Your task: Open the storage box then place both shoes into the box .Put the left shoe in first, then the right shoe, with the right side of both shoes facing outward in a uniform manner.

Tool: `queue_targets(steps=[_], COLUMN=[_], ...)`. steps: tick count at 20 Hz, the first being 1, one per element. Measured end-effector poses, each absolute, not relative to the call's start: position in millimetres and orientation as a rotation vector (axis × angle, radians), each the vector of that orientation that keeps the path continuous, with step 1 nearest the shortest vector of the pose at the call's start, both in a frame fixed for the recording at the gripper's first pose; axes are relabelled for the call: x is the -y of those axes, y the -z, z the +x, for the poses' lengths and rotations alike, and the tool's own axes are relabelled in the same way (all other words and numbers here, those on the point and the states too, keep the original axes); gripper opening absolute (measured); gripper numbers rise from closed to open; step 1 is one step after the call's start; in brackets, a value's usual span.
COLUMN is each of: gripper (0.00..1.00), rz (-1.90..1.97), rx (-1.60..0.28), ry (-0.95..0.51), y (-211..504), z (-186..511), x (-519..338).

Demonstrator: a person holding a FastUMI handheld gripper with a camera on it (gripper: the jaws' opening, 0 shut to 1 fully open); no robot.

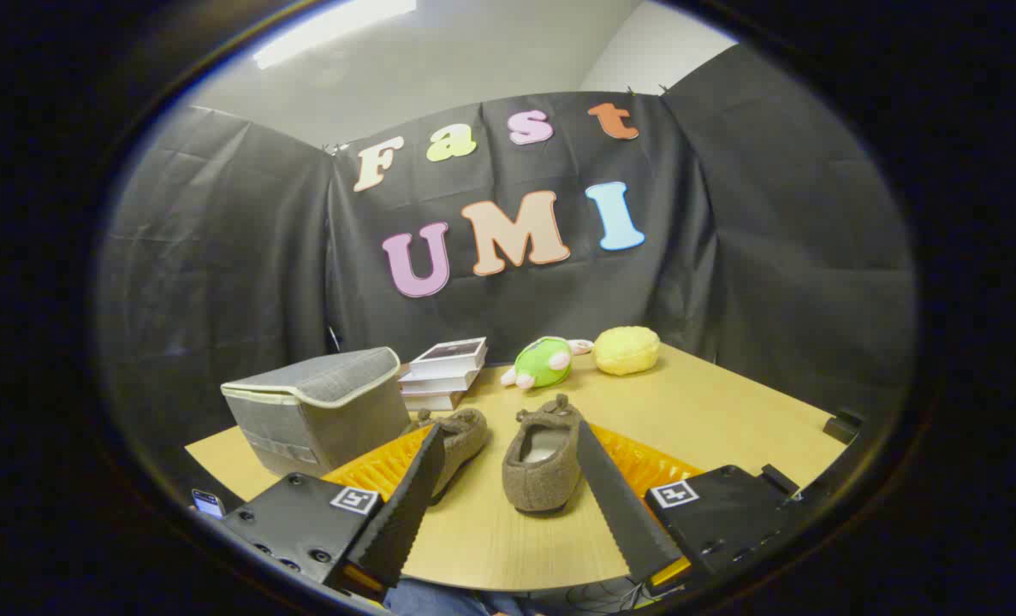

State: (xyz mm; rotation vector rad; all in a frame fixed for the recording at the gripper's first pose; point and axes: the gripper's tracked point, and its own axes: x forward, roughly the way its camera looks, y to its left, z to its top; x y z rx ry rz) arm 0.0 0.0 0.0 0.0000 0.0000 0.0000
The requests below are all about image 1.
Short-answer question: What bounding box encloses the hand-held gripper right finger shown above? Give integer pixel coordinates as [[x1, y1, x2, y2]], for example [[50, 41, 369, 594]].
[[576, 419, 808, 600]]

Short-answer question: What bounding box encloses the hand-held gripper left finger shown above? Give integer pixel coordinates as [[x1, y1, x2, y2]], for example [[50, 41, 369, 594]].
[[217, 423, 447, 604]]

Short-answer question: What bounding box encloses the brown fuzzy shoe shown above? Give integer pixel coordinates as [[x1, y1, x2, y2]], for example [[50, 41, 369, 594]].
[[409, 407, 490, 506], [502, 394, 585, 516]]

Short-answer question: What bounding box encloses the grey fabric storage box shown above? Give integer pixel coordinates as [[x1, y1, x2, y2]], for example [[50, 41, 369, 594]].
[[221, 346, 412, 478]]

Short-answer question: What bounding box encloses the person's blue jeans leg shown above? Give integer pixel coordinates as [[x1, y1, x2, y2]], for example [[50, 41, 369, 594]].
[[383, 577, 526, 616]]

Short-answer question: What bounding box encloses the white paperback book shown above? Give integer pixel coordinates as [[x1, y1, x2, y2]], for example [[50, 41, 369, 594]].
[[401, 370, 481, 396], [403, 389, 467, 412]]

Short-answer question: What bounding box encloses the yellow plush toy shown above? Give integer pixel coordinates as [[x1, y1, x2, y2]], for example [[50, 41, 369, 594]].
[[592, 326, 661, 376]]

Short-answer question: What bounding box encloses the green plush toy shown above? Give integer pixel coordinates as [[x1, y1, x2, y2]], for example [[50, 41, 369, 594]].
[[500, 336, 595, 391]]

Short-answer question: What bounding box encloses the black backdrop cloth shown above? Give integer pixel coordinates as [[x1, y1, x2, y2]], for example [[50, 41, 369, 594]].
[[97, 43, 915, 480]]

